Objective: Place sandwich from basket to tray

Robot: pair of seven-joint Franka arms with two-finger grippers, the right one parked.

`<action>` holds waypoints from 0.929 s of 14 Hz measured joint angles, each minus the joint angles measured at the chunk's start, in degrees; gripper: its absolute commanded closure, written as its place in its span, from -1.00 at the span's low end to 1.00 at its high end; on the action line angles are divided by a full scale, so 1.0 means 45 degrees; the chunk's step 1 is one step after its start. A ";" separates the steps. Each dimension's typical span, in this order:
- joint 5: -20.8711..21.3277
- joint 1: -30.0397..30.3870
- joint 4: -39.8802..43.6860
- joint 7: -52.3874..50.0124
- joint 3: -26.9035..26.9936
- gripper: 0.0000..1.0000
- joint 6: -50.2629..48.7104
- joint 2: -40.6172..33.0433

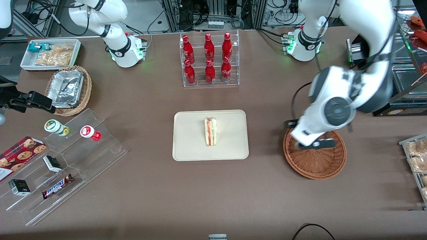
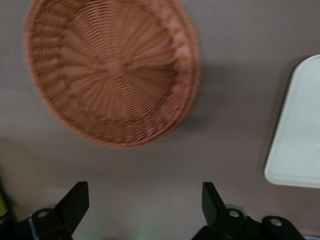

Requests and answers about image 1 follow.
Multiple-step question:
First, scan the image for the oval light wicker basket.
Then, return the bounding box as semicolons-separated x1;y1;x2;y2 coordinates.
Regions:
45;65;92;117

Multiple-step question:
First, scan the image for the silver metal box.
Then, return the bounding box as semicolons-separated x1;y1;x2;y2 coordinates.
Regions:
346;39;368;64

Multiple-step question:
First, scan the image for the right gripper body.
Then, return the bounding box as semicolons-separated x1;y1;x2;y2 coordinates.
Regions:
0;87;17;109

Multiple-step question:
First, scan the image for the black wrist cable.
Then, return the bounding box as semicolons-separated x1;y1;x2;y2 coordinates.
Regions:
290;81;313;123

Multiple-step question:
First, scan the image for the silver foil tray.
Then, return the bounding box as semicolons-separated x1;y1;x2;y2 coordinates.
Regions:
46;70;84;108

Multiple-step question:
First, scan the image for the tray of wrapped pastries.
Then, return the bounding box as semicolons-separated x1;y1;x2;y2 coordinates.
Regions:
398;133;427;211

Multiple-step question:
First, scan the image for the clear bag of crackers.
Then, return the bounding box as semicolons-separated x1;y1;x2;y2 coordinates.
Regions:
49;44;74;54
35;50;73;67

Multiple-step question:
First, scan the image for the red cookie box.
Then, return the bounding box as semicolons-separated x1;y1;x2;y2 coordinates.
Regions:
0;136;47;182

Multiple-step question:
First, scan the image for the clear acrylic bottle rack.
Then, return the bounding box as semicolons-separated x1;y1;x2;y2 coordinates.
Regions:
180;30;240;88

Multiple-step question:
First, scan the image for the white rectangular plastic bin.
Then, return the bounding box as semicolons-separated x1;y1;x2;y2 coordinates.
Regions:
20;39;82;72

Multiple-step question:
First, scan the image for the red cola bottle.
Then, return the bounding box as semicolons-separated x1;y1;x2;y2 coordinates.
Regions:
184;59;196;85
204;33;215;62
182;35;195;64
204;59;216;84
222;32;233;62
221;56;232;83

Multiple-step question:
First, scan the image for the triangular sandwich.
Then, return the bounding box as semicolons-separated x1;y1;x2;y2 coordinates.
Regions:
204;116;218;147

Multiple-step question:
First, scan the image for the green lid yogurt cup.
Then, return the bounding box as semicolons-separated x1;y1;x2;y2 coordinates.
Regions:
44;119;70;137

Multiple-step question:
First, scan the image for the beige rectangular plastic tray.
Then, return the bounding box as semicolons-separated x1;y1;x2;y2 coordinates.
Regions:
172;110;250;162

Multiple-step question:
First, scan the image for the teal snack packet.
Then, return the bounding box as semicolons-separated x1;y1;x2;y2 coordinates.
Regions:
27;43;51;53

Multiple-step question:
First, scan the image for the black floor cable loop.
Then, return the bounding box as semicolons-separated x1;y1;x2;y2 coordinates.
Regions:
292;223;336;240

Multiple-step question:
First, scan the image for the small black carton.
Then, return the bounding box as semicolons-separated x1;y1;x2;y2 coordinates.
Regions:
8;179;31;196
42;155;63;173

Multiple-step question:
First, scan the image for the red lid yogurt cup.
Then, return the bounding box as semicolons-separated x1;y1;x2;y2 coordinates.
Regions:
80;125;102;142

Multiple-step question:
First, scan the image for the aluminium frame post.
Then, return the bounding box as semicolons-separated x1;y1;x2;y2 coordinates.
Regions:
253;0;268;30
161;0;181;33

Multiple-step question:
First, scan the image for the clear acrylic stepped stand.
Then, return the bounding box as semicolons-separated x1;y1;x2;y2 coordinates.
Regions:
44;108;128;183
0;147;88;227

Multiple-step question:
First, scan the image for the Snickers chocolate bar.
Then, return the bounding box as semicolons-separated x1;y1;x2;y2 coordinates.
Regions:
41;173;74;200

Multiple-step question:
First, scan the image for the black food display case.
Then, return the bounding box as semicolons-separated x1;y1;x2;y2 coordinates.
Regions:
373;5;427;117

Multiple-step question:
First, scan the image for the round brown wicker basket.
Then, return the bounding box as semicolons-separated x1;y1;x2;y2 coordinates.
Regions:
283;128;347;180

